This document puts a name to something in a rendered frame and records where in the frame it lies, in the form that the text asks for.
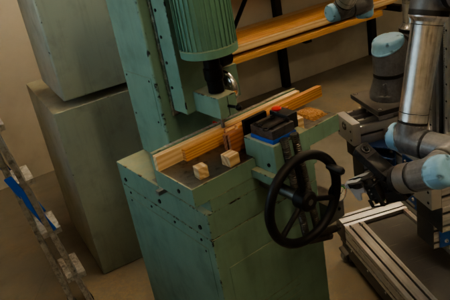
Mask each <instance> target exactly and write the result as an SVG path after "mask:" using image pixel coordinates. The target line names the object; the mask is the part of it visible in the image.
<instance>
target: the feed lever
mask: <svg viewBox="0 0 450 300"><path fill-rule="evenodd" d="M247 1H248V0H242V3H241V5H240V8H239V10H238V13H237V15H236V19H235V20H234V24H235V29H236V28H237V25H238V22H239V21H240V18H241V15H242V12H243V11H244V8H245V5H246V2H247ZM232 62H233V55H232V53H231V54H229V55H227V56H224V57H221V58H220V65H221V66H222V67H224V66H227V65H229V64H231V63H232Z"/></svg>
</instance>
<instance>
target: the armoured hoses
mask: <svg viewBox="0 0 450 300"><path fill-rule="evenodd" d="M290 138H291V140H292V144H293V148H294V152H295V154H298V153H300V152H302V151H303V150H302V146H301V143H300V138H299V133H298V132H292V133H291V134H290ZM279 141H280V143H281V147H282V150H283V155H284V159H285V163H286V162H287V161H288V160H289V159H290V158H292V154H291V148H290V144H289V139H288V137H282V138H281V139H279ZM300 169H301V175H302V178H303V183H304V186H305V188H306V189H308V190H311V191H312V188H311V183H310V180H309V175H308V171H307V168H306V164H305V162H303V163H301V164H300ZM288 176H289V182H290V186H291V187H292V188H295V189H298V188H299V187H298V183H297V177H296V175H295V170H293V171H292V172H291V173H290V174H289V175H288ZM310 216H311V220H312V224H313V227H315V226H316V225H317V224H318V222H319V221H320V220H319V215H318V213H317V208H316V206H315V207H314V209H312V210H311V211H310ZM298 219H299V224H300V228H301V233H302V235H303V236H304V235H306V234H307V233H308V232H309V227H308V223H307V219H306V215H305V212H304V211H303V210H302V211H301V213H300V215H299V216H298ZM341 229H342V227H341V226H340V224H334V225H332V226H328V227H327V228H326V229H325V231H324V232H323V233H322V234H321V235H320V236H319V237H318V238H317V239H316V240H314V241H313V242H312V243H310V244H315V243H317V242H323V241H326V240H331V239H332V238H333V234H332V233H334V232H339V231H340V230H341Z"/></svg>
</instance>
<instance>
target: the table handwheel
mask: <svg viewBox="0 0 450 300"><path fill-rule="evenodd" d="M312 159H316V160H319V161H321V162H323V163H324V164H325V165H327V164H328V163H330V164H334V165H337V164H336V162H335V161H334V160H333V158H332V157H331V156H330V155H328V154H327V153H325V152H323V151H320V150H316V149H310V150H306V151H302V152H300V153H298V154H296V155H294V156H293V157H292V158H290V159H289V160H288V161H287V162H286V163H285V164H284V165H283V166H282V167H281V168H280V170H278V172H277V174H276V175H275V177H274V179H273V180H272V182H271V185H268V184H266V183H264V182H261V181H259V184H260V186H261V187H264V188H266V189H268V193H267V197H266V200H265V224H266V227H267V231H268V233H269V235H270V236H271V238H272V239H273V240H274V241H275V242H276V243H277V244H278V245H280V246H282V247H285V248H301V247H304V246H306V245H308V244H310V243H312V242H313V241H314V240H316V239H317V238H318V237H319V236H320V235H321V234H322V233H323V232H324V231H325V229H326V228H327V227H328V225H329V223H330V222H331V220H332V218H333V216H334V214H335V212H336V210H337V207H338V204H339V200H340V194H341V186H342V183H341V176H340V175H338V174H335V173H334V172H332V171H330V170H329V173H330V175H331V194H330V195H323V196H317V195H316V193H315V192H313V191H311V190H308V189H306V188H305V186H304V183H303V178H302V175H301V169H300V164H301V163H303V162H305V161H308V160H312ZM293 170H295V175H296V177H297V183H298V187H299V188H298V189H295V188H293V187H291V186H289V185H286V184H284V183H283V182H284V181H285V179H286V178H287V176H288V175H289V174H290V173H291V172H292V171H293ZM278 194H279V195H280V196H283V197H285V198H287V199H289V200H291V201H292V203H293V205H294V206H295V207H296V208H295V211H294V212H293V214H292V216H291V218H290V220H289V221H288V223H287V225H286V226H285V228H284V229H283V231H282V232H281V233H280V232H279V230H278V228H277V225H276V222H275V204H276V201H277V196H278ZM325 200H329V204H328V205H327V209H326V211H325V213H324V215H323V216H322V218H321V220H320V221H319V222H318V224H317V225H316V226H315V227H314V228H313V229H312V230H311V231H310V232H308V233H307V234H306V235H304V236H302V237H299V238H286V237H287V235H288V233H289V231H290V229H291V227H292V226H293V224H294V223H295V221H296V219H297V218H298V216H299V215H300V213H301V211H302V210H303V211H304V212H310V211H311V210H312V209H314V207H315V206H316V203H317V202H318V201H325Z"/></svg>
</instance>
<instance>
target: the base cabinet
mask: <svg viewBox="0 0 450 300"><path fill-rule="evenodd" d="M123 187H124V190H125V195H126V197H127V201H128V205H129V209H130V212H131V216H132V219H133V224H134V226H135V230H136V233H137V238H138V241H139V245H140V248H141V252H142V255H143V260H144V262H145V266H146V269H147V274H148V277H149V281H150V284H151V288H152V291H153V295H154V298H155V300H330V299H329V288H328V282H327V270H326V263H325V252H324V246H323V242H317V243H315V244H308V245H306V246H304V247H301V248H285V247H282V246H280V245H278V244H277V243H276V242H275V241H274V240H273V239H272V238H271V236H270V235H269V233H268V231H267V227H266V224H265V211H264V210H263V211H262V212H260V213H258V214H257V215H255V216H253V217H252V218H250V219H248V220H247V221H245V222H243V223H241V224H240V225H238V226H237V227H235V228H233V229H231V230H230V231H228V232H226V233H225V234H223V235H221V236H219V237H218V238H216V239H215V240H210V239H209V238H207V237H205V236H204V235H203V234H201V233H199V232H198V231H197V230H194V229H193V228H192V227H190V226H188V225H187V224H186V223H184V222H182V221H181V220H180V219H178V218H176V217H175V216H173V215H172V214H170V213H169V212H167V211H166V210H164V209H163V208H161V207H159V206H158V205H157V204H155V203H153V202H152V201H151V200H149V199H147V198H146V197H144V196H142V195H141V194H140V193H138V192H136V191H135V190H134V189H132V188H131V187H129V186H127V185H126V184H124V183H123ZM295 208H296V207H295V206H294V205H293V203H292V201H291V200H289V199H287V198H283V199H282V200H280V201H279V202H277V203H276V204H275V222H276V225H277V228H278V230H279V232H280V233H281V232H282V231H283V229H284V228H285V226H286V225H287V223H288V221H289V220H290V218H291V216H292V214H293V212H294V211H295ZM302 236H303V235H302V233H301V228H300V224H299V219H298V218H297V219H296V221H295V223H294V224H293V226H292V227H291V229H290V231H289V233H288V235H287V237H286V238H299V237H302Z"/></svg>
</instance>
